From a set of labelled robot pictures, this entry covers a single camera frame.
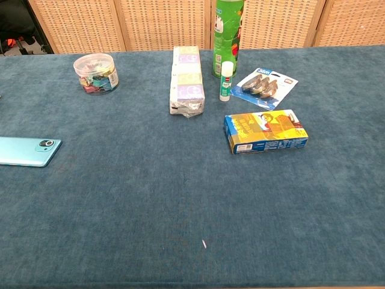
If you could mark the tape rolls blister pack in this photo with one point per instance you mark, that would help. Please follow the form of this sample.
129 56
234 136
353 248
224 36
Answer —
261 87

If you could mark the pastel tissue packet bundle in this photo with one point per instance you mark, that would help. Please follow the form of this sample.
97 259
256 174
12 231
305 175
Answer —
188 87

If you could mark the blue velvet tablecloth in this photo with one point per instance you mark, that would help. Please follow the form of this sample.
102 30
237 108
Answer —
180 195

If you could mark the woven rattan folding screen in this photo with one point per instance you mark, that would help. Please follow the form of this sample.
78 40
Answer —
156 24

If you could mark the clear jar of binder clips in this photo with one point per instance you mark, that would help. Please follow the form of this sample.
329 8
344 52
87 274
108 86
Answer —
96 75

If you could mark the yellow blue cardboard box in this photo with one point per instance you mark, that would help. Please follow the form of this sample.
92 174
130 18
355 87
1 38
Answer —
264 132

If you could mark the teal smartphone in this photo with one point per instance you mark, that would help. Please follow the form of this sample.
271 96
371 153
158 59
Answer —
21 152

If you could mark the white green glue stick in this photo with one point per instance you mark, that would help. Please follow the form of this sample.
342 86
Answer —
226 84

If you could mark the dark equipment with orange part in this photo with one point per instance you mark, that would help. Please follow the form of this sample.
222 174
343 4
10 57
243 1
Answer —
15 27

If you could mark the small white paper scrap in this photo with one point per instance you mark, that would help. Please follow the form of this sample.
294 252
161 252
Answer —
204 244

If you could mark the green cylindrical chips can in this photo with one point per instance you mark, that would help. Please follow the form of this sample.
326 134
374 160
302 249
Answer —
225 45

